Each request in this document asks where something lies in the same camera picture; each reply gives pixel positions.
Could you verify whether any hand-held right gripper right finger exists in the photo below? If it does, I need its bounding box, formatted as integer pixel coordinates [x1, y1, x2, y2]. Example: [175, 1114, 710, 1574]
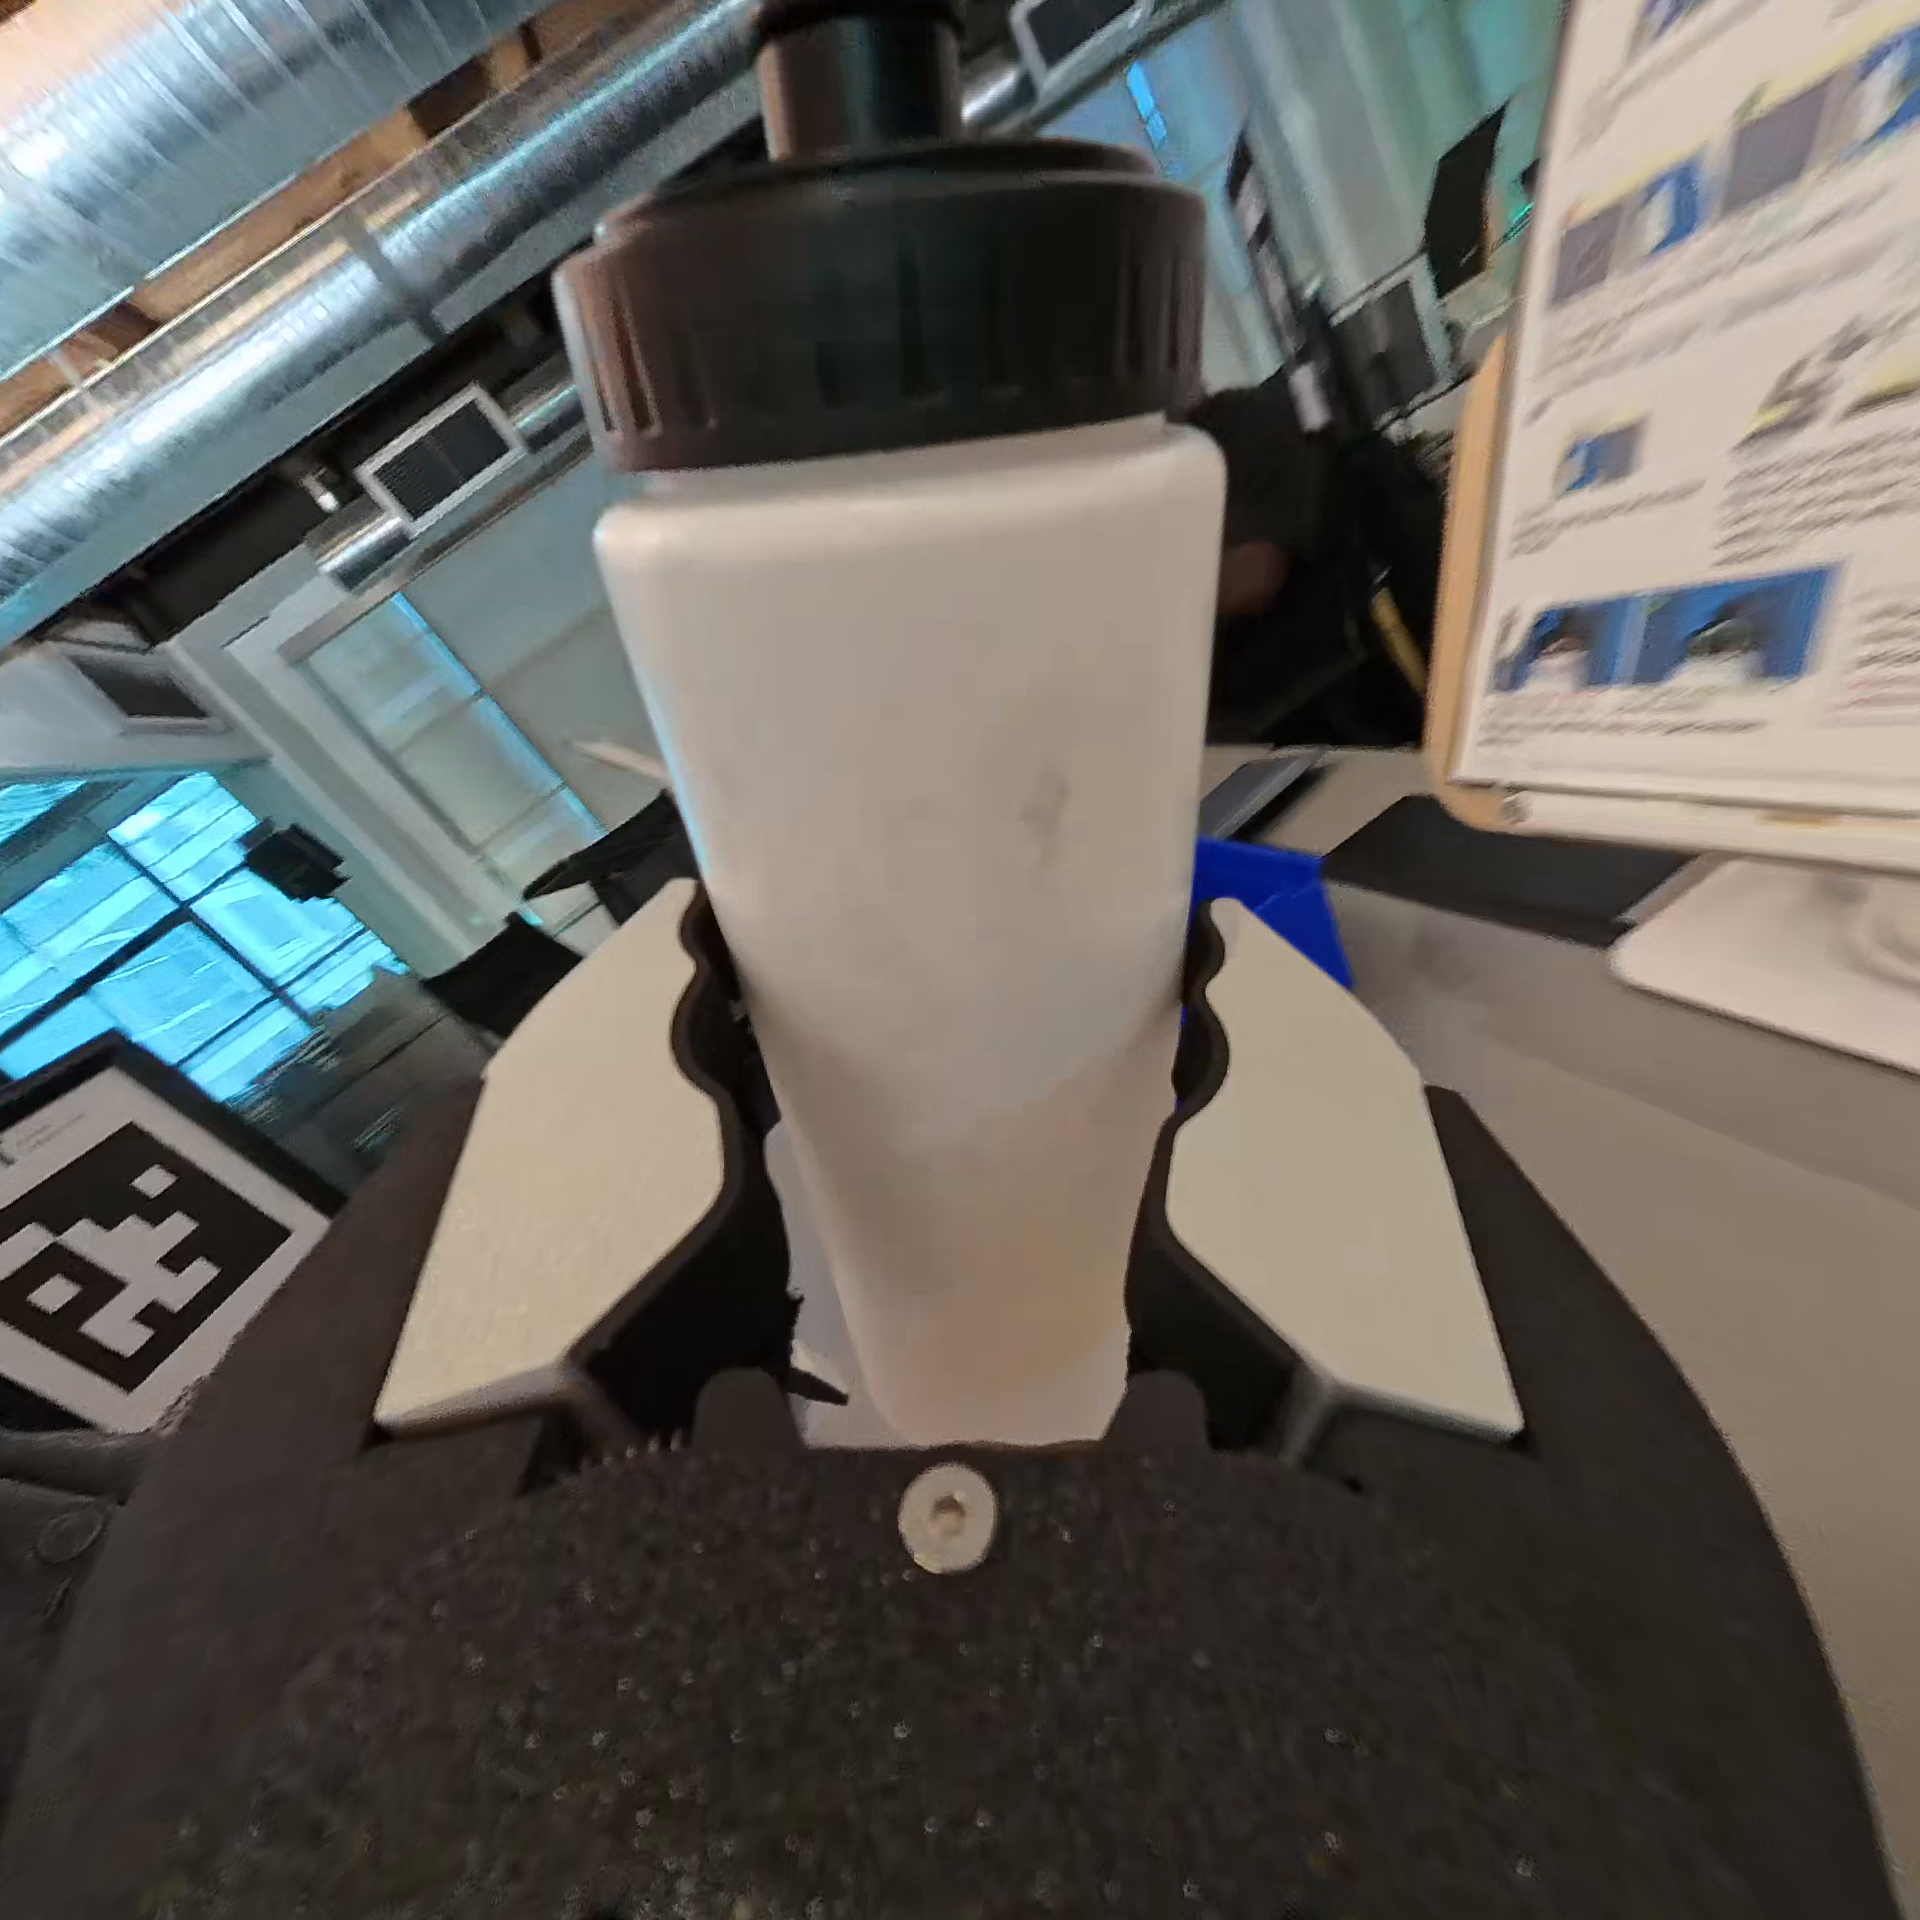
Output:
[1124, 896, 1527, 1469]

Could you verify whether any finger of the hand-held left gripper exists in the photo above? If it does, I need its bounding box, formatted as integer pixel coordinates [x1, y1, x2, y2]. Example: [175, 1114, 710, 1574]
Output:
[762, 1122, 856, 1448]

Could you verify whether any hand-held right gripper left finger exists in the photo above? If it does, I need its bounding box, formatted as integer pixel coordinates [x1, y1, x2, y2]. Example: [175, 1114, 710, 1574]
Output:
[372, 883, 798, 1453]

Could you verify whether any blue plastic bin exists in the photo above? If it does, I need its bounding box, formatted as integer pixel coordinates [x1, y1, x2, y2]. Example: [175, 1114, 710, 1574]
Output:
[1191, 837, 1355, 1038]

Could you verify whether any white plastic bottle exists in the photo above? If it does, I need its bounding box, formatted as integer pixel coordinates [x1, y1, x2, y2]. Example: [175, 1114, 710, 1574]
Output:
[592, 420, 1231, 1431]

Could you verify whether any black bottle lid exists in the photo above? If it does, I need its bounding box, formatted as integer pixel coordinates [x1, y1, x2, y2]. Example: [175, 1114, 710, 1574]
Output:
[550, 0, 1208, 474]

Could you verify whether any black and white marker sign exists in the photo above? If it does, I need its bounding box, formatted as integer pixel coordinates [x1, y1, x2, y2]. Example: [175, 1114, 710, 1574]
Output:
[0, 1035, 339, 1432]

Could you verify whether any white air vent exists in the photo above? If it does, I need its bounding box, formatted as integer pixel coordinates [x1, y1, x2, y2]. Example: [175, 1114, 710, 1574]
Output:
[352, 381, 531, 542]

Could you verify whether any printed instruction sheet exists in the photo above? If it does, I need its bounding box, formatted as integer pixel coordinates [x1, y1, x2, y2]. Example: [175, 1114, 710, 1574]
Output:
[1455, 0, 1920, 818]

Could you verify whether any dark desk cable flap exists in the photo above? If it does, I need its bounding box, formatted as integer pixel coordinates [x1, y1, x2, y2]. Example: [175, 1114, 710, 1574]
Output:
[1319, 796, 1706, 951]

